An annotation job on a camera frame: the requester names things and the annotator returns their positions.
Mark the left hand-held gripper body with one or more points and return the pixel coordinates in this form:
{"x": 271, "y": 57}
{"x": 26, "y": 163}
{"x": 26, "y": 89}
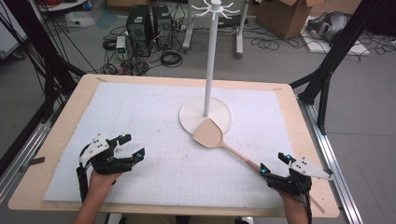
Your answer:
{"x": 104, "y": 165}

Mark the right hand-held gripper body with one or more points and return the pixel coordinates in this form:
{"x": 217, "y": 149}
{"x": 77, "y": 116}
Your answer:
{"x": 292, "y": 184}

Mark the wooden spatula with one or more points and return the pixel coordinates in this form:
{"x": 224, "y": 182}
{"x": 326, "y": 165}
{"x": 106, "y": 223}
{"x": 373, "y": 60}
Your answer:
{"x": 208, "y": 135}

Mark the white hook rack stand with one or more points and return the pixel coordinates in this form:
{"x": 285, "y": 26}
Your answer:
{"x": 210, "y": 62}

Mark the person's right hand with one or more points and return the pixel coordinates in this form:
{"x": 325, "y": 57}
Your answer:
{"x": 292, "y": 202}

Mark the person's left hand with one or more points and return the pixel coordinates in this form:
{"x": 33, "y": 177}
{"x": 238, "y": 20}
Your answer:
{"x": 99, "y": 185}

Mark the white grid mat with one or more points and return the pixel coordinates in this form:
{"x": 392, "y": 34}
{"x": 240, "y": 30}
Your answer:
{"x": 149, "y": 130}

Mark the black tape strip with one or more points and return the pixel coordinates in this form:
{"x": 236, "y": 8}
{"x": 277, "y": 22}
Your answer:
{"x": 35, "y": 161}

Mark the small white device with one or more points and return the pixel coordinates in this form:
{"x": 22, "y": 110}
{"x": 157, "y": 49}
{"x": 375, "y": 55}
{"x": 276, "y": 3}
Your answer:
{"x": 120, "y": 44}

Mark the black computer tower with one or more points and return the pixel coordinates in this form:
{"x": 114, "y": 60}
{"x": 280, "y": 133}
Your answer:
{"x": 162, "y": 26}
{"x": 138, "y": 29}

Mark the white foam board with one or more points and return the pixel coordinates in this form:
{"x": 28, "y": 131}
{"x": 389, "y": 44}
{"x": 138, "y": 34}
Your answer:
{"x": 337, "y": 49}

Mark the white stand leg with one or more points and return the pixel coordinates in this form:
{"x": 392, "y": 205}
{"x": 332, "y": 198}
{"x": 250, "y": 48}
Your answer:
{"x": 239, "y": 37}
{"x": 188, "y": 34}

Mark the grey bag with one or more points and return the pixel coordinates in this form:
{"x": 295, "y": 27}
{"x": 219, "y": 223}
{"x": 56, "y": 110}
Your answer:
{"x": 330, "y": 25}

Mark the cardboard box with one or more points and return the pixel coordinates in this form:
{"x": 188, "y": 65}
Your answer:
{"x": 285, "y": 17}

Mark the aluminium rail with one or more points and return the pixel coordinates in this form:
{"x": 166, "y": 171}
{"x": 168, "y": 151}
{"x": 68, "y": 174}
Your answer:
{"x": 333, "y": 161}
{"x": 28, "y": 146}

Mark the black metal frame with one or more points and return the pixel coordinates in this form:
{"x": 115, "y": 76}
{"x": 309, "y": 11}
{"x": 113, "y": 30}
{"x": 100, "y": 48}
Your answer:
{"x": 51, "y": 62}
{"x": 330, "y": 62}

